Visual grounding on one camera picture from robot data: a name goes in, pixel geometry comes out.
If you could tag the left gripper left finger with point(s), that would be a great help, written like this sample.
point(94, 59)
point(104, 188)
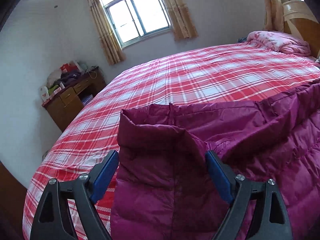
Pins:
point(53, 219)

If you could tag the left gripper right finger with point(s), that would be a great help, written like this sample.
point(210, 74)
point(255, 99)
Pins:
point(250, 204)

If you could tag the purple puffer jacket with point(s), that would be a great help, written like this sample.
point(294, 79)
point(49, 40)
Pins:
point(182, 166)

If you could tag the wooden desk with drawers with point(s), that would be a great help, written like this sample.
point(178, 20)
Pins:
point(69, 102)

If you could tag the clutter pile on desk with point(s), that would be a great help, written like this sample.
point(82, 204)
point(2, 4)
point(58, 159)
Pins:
point(61, 78)

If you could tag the red plaid bed sheet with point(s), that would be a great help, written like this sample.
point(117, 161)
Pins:
point(232, 72)

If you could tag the pink folded blanket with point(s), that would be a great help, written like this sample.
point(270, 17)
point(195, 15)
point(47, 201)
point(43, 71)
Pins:
point(280, 42)

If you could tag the left beige curtain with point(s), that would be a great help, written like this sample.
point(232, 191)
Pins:
point(108, 41)

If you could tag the beige curtain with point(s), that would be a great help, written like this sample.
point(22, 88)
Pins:
point(182, 25)
point(274, 17)
point(108, 41)

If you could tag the right beige curtain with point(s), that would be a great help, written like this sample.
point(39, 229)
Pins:
point(274, 17)

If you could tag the wooden headboard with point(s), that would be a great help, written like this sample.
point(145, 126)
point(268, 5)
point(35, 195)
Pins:
point(300, 22)

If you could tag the middle beige curtain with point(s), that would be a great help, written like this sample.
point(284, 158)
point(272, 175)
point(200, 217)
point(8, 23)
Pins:
point(182, 25)

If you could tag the far window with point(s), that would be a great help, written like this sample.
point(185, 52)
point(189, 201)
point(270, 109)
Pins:
point(136, 20)

